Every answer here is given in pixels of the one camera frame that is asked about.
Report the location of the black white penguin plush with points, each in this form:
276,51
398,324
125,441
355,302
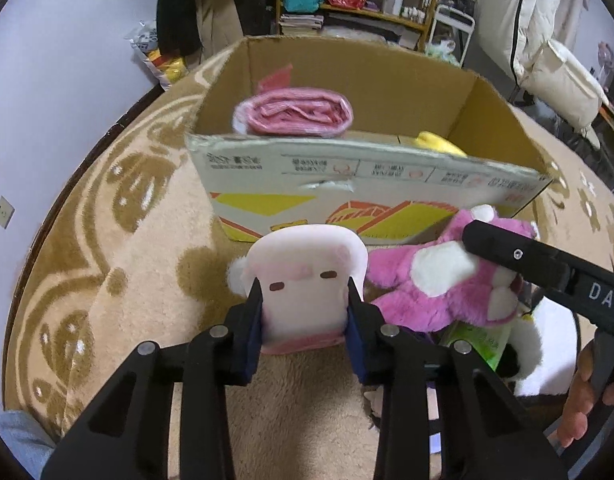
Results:
547,343

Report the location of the yellow plush toy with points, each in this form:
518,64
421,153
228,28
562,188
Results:
430,141

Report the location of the cardboard box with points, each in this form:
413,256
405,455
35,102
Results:
370,179

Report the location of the pink towel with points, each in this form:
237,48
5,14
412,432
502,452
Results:
294,112

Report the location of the beige trench coat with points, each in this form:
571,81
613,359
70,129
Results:
218,25

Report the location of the pink swiss roll plush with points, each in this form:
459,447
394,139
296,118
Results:
303,272

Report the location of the stack of books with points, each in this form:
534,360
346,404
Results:
301,24

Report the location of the plastic bag of toys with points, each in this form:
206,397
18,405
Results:
167,69

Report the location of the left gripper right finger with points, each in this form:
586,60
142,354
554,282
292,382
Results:
485,432

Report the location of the white metal cart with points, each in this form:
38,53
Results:
450,35

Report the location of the upper wall socket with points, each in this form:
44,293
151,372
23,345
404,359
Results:
6,212

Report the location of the wooden shelf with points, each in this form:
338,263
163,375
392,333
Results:
406,22

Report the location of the cream padded chair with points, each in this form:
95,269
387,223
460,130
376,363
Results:
531,41

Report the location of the black hanging coat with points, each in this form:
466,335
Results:
176,27

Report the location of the beige patterned carpet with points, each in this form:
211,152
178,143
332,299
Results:
138,254

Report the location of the green tissue pack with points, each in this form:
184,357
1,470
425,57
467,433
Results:
489,342

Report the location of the person's right hand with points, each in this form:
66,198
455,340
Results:
580,401

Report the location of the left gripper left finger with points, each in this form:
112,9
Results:
123,433

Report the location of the pink bear plush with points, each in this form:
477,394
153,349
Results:
429,286

